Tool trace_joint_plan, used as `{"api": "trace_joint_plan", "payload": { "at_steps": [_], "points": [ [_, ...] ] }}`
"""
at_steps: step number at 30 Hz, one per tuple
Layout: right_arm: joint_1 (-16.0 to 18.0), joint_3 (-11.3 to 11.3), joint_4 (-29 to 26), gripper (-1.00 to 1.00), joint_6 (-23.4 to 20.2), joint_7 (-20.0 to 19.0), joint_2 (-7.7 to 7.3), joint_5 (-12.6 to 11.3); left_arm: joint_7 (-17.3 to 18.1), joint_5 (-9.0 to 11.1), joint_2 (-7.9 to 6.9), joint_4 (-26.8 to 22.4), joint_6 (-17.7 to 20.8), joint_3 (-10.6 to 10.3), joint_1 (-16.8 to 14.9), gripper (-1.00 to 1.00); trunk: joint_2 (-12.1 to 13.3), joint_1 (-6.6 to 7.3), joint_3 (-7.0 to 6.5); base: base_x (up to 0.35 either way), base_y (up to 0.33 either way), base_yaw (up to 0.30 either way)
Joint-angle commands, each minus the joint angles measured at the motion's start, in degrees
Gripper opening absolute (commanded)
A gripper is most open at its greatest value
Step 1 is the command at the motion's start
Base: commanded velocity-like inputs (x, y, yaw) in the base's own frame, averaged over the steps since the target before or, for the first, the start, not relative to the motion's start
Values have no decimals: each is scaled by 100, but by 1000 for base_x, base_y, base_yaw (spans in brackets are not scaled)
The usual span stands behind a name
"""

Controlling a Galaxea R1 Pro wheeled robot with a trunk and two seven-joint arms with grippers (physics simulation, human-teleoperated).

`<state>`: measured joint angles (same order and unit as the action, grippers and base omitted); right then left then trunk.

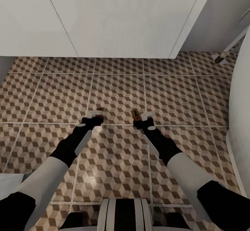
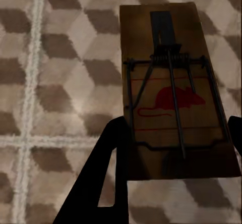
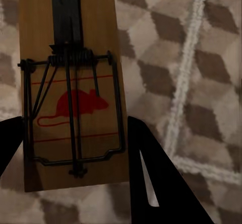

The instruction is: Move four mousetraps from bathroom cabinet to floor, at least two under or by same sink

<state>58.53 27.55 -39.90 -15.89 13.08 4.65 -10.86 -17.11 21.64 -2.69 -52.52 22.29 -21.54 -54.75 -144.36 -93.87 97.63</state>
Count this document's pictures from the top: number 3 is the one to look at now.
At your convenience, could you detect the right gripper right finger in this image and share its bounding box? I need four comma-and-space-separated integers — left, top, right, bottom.
128, 116, 214, 224

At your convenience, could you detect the mousetrap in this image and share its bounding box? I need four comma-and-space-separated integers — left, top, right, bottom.
18, 0, 130, 192

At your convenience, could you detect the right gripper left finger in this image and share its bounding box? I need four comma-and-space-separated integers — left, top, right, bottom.
0, 116, 23, 177

